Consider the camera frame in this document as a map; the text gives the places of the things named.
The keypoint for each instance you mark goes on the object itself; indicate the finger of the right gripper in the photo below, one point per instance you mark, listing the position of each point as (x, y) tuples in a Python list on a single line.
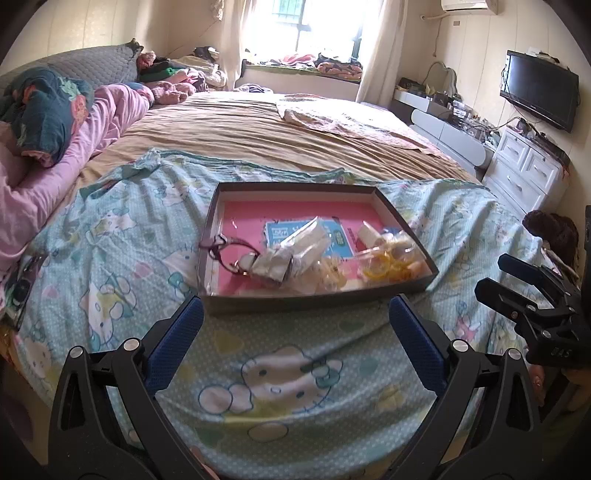
[(541, 277), (509, 303)]

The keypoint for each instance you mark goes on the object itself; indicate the white pink hair claw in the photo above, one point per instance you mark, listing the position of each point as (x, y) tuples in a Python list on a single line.
[(371, 238)]

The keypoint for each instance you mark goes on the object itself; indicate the tan bed sheet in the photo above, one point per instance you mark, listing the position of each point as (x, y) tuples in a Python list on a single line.
[(247, 127)]

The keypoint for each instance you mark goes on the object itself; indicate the brown plush toy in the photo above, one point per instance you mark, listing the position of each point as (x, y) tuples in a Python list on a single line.
[(559, 231)]

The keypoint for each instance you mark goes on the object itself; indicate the cream curtain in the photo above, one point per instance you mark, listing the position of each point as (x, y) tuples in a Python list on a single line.
[(380, 73)]

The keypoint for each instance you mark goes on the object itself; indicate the clothes pile at bed head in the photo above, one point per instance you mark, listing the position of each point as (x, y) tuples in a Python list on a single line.
[(173, 81)]

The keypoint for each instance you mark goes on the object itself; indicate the clothes pile on windowsill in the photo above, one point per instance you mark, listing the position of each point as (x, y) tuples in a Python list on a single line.
[(316, 65)]

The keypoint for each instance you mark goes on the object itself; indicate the white air conditioner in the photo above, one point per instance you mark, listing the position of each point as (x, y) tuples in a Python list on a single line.
[(470, 6)]

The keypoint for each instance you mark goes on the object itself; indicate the white earring card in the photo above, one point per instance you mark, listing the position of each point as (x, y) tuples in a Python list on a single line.
[(327, 275)]

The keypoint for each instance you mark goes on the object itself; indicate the white grey vanity desk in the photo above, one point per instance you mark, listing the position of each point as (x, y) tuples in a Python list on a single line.
[(433, 122)]

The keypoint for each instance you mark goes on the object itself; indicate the dark teal floral pillow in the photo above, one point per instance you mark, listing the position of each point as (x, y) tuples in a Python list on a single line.
[(45, 109)]

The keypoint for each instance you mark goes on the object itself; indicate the pink book in box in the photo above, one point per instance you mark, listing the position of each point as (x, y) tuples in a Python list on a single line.
[(265, 223)]

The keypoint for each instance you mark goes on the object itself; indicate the small blue box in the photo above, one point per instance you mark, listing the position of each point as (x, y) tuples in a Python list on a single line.
[(391, 230)]

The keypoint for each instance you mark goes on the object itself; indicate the heart shaped vanity mirror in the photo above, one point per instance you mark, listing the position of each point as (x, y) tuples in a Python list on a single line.
[(441, 79)]

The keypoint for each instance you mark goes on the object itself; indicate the black flat television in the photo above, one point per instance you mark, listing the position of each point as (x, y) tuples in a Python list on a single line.
[(543, 88)]

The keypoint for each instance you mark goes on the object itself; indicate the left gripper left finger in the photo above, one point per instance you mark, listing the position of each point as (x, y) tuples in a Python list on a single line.
[(105, 420)]

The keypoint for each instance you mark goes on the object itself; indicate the pink quilt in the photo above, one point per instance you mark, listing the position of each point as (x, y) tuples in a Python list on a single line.
[(30, 193)]

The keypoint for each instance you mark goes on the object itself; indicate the white drawer cabinet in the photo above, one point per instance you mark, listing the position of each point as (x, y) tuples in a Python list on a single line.
[(525, 177)]

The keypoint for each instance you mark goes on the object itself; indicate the dark shallow cardboard box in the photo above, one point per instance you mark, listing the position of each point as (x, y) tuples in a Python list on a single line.
[(407, 266)]

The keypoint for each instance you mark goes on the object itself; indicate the clear jewelry bag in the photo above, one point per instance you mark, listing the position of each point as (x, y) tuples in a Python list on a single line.
[(293, 255)]

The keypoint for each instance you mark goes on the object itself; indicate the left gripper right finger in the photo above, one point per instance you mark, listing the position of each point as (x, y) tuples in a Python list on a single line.
[(484, 423)]

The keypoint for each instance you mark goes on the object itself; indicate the red strap wristwatch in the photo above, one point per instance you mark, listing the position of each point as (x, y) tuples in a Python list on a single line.
[(233, 254)]

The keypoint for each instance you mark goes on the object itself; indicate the floral pink cloth on bed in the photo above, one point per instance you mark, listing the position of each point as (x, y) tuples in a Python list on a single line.
[(352, 120)]

